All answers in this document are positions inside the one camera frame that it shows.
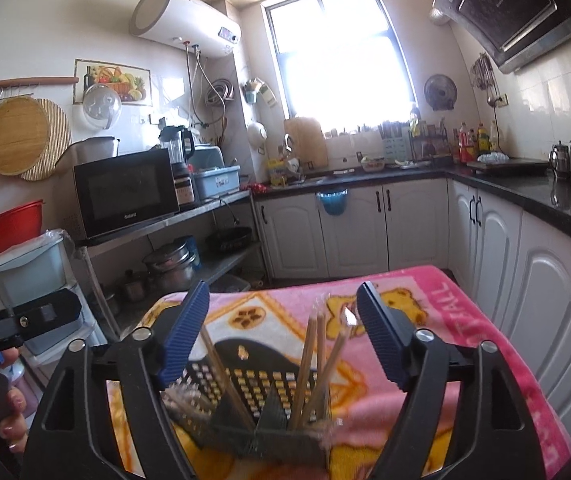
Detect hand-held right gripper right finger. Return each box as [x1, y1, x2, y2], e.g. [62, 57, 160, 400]
[355, 281, 559, 480]

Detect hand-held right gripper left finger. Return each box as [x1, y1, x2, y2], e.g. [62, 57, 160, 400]
[20, 280, 211, 480]

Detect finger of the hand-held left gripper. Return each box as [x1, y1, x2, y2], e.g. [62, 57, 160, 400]
[0, 290, 82, 356]

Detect wooden chopsticks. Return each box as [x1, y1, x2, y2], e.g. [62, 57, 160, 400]
[315, 296, 329, 413]
[198, 326, 257, 432]
[288, 307, 319, 431]
[308, 310, 359, 428]

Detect black perforated utensil basket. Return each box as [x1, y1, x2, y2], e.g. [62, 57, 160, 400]
[162, 337, 346, 466]

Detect hanging kitchen utensils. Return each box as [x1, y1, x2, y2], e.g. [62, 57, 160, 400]
[469, 52, 499, 108]

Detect light blue plastic bin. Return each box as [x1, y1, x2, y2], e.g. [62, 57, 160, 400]
[0, 230, 78, 356]

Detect large steel pot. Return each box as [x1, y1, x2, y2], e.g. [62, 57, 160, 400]
[142, 240, 201, 293]

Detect small steel pot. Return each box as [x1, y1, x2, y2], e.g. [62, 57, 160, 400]
[120, 270, 148, 303]

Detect clear wrapped utensil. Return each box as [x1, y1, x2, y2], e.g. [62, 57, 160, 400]
[160, 380, 216, 423]

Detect red plastic basin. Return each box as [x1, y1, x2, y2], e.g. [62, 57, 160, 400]
[0, 199, 46, 253]

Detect pink printed blanket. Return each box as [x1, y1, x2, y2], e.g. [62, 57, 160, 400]
[105, 264, 571, 480]

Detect black pan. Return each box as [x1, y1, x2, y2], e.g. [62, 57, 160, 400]
[208, 226, 253, 253]

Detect white kitchen cabinets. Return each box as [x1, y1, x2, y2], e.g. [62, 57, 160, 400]
[252, 175, 571, 411]

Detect steel shelf rack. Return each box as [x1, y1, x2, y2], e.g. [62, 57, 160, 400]
[72, 190, 271, 341]

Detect blue hanging bag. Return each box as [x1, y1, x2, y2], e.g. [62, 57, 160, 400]
[315, 189, 349, 217]

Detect black microwave oven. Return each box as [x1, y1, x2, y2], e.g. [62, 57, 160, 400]
[72, 149, 181, 241]

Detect blue dish box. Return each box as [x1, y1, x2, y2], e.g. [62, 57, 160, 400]
[189, 164, 242, 201]

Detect black blender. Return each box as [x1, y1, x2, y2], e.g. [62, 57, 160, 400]
[159, 117, 197, 211]

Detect round woven mat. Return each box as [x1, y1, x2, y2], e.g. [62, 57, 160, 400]
[18, 99, 73, 182]

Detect round bamboo tray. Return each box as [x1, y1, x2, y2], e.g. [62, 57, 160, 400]
[0, 97, 51, 177]

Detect white utensil holder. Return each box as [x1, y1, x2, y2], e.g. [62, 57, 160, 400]
[380, 120, 411, 161]

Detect wooden cutting board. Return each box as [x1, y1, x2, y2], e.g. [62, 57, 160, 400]
[284, 116, 329, 170]

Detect row of condiment bottles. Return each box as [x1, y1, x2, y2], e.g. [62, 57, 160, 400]
[453, 120, 501, 161]

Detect clear plastic food cover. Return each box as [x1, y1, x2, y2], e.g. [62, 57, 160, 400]
[72, 82, 123, 133]

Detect black cutting board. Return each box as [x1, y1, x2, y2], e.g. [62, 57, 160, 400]
[467, 157, 550, 176]

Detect wooden rolling pin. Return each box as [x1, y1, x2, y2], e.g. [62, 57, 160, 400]
[0, 76, 80, 97]

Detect fruit picture tile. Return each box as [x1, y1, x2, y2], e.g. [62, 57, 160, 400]
[74, 59, 153, 107]

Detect green hanging cup holder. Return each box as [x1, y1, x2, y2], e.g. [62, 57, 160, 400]
[242, 77, 276, 108]

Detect kitchen window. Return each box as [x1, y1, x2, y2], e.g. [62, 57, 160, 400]
[262, 0, 416, 133]

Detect white water heater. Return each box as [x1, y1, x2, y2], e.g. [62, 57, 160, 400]
[132, 0, 242, 56]

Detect black range hood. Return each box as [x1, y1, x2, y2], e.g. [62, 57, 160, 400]
[431, 0, 571, 75]

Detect water heater hoses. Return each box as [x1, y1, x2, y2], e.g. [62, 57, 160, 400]
[185, 45, 231, 126]

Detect wall mounted fan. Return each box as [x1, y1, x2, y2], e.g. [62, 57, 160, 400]
[424, 74, 459, 111]

